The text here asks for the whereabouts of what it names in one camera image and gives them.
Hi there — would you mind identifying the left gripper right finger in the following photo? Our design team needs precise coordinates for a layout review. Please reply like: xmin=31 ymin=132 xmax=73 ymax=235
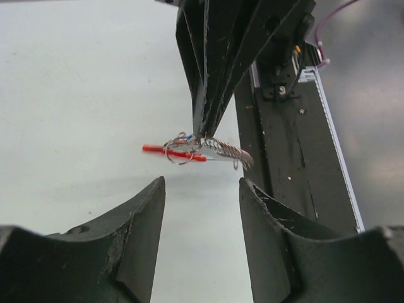
xmin=239 ymin=179 xmax=403 ymax=302

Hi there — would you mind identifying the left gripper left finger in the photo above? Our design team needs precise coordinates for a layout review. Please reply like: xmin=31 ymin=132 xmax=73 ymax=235
xmin=1 ymin=177 xmax=165 ymax=302

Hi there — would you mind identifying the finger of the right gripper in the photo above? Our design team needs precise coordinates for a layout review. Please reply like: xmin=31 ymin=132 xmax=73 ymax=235
xmin=203 ymin=1 xmax=316 ymax=136
xmin=175 ymin=0 xmax=263 ymax=136

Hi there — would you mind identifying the red handled keyring holder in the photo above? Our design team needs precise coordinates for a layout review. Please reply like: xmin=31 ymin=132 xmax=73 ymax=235
xmin=141 ymin=132 xmax=254 ymax=170

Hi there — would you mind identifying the white slotted cable duct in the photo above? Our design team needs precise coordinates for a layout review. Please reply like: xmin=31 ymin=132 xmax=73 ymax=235
xmin=299 ymin=66 xmax=365 ymax=234

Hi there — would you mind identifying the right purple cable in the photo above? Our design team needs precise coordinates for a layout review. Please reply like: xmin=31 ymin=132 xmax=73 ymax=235
xmin=314 ymin=0 xmax=357 ymax=69

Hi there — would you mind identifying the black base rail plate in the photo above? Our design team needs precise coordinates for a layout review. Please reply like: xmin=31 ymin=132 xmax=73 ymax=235
xmin=234 ymin=44 xmax=356 ymax=234

